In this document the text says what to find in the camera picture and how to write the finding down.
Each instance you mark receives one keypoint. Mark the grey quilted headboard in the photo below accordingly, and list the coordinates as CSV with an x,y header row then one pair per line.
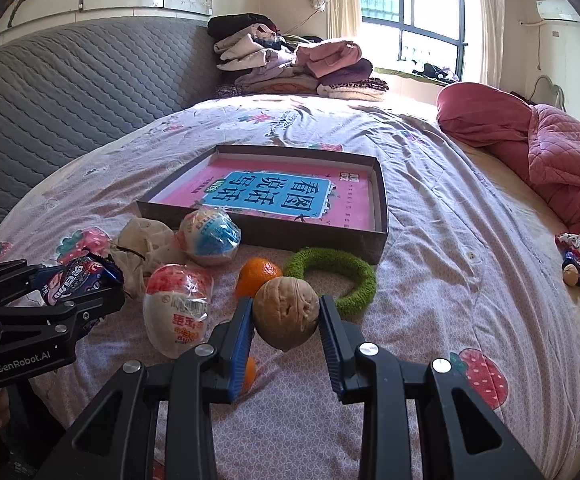
x,y
67,90

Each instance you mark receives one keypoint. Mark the orange tangerine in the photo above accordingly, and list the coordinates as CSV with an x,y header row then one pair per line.
x,y
253,275
249,375

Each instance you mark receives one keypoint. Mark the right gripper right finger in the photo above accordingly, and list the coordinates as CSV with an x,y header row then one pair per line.
x,y
460,437

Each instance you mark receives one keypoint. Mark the beige mesh bag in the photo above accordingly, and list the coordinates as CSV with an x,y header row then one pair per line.
x,y
140,249

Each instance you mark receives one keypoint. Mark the brown shallow cardboard box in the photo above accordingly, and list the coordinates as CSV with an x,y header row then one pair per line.
x,y
289,234

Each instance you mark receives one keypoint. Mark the red white egg toy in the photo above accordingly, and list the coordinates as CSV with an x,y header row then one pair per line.
x,y
176,307

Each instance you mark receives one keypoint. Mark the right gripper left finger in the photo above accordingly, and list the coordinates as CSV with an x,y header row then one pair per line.
x,y
114,437

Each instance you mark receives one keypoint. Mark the beige curtain right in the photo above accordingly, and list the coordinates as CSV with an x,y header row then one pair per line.
x,y
493,41

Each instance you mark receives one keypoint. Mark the pile of folded clothes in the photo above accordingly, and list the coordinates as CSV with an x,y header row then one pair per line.
x,y
253,57

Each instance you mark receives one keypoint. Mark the pink blue book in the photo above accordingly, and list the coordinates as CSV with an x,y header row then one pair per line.
x,y
314,191

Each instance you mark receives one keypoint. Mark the strawberry print bed sheet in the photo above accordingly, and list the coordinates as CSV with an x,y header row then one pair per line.
x,y
469,270

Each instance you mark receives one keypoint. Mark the window with dark frame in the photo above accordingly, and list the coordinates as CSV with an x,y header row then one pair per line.
x,y
404,34

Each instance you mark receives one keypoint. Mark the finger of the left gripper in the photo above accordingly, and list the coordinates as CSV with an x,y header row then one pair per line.
x,y
16,279
79,307

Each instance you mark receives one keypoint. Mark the blue snack packet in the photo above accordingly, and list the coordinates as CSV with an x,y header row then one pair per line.
x,y
79,276

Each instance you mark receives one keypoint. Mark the white air conditioner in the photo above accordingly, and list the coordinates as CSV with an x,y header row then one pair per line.
x,y
557,10

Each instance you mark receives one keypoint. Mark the small doll toy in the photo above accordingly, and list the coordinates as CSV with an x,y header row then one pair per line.
x,y
569,247

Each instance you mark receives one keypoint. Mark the blue white egg toy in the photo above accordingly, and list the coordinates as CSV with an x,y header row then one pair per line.
x,y
209,236

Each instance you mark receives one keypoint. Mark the dark items on windowsill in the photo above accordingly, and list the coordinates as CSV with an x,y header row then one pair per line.
x,y
443,74

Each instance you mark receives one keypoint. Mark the brown walnut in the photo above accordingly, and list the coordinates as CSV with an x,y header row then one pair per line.
x,y
285,312

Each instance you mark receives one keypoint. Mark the pink quilted blanket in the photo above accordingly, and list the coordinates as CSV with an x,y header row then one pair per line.
x,y
539,143

